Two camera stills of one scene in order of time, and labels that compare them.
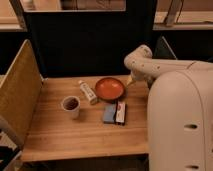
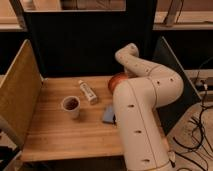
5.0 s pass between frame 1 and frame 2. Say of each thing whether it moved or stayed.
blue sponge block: stayed
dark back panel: stayed
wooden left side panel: stayed
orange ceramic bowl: moved
